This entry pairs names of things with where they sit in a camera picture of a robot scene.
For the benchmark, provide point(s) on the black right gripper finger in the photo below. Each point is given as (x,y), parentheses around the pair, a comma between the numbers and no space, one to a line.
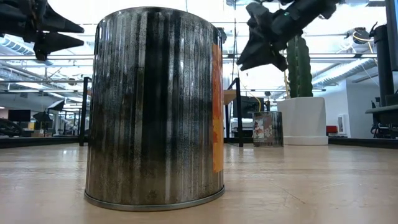
(280,62)
(256,54)

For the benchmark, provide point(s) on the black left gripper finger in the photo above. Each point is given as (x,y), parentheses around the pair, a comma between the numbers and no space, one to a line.
(56,25)
(49,42)

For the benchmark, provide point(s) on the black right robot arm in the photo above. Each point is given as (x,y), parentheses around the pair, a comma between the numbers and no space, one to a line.
(311,12)

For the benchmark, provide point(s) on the green cactus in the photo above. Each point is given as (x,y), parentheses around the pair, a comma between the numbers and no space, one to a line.
(300,81)

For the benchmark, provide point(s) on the dark background screen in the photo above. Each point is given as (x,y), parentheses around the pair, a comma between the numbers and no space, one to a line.
(252,107)

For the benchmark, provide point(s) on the black softbox light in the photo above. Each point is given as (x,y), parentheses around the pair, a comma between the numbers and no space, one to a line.
(42,117)
(57,105)

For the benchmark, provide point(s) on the white plant pot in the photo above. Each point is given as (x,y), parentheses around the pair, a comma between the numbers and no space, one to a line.
(311,121)

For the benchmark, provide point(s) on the wooden shelf with black legs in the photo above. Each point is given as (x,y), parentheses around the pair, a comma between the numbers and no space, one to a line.
(239,124)

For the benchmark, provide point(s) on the small black background monitor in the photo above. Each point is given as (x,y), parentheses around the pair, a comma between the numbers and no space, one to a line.
(19,115)

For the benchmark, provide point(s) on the red box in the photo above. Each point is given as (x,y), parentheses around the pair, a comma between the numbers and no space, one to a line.
(331,129)

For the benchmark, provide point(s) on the black monitor on stand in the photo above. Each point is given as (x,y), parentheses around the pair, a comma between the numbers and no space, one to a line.
(384,77)

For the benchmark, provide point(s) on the grey desk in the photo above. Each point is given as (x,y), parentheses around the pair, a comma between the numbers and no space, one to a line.
(382,109)

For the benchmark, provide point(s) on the white wall appliance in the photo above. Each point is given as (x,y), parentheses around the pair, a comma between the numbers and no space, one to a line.
(342,124)

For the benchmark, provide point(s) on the black aluminium table frame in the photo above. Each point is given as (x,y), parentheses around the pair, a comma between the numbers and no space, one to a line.
(37,142)

